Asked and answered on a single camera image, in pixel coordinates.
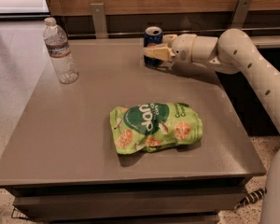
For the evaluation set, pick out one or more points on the right metal bracket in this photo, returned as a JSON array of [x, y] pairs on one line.
[[240, 13]]

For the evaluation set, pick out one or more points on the metal bracket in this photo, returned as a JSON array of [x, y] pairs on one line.
[[240, 13], [99, 20]]

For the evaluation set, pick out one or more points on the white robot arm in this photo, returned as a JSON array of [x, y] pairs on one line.
[[233, 52]]

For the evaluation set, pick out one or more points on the left metal bracket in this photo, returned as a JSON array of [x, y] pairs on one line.
[[99, 20]]

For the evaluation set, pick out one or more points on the grey table cabinet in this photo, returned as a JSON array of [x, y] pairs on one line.
[[61, 164]]

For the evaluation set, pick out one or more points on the blue pepsi can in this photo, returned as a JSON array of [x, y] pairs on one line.
[[152, 37]]

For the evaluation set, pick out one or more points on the green snack bag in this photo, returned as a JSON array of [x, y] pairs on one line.
[[154, 127]]

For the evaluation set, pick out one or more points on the clear plastic water bottle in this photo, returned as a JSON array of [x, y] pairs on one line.
[[56, 41]]

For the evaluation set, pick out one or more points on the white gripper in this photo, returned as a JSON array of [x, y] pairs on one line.
[[181, 48]]

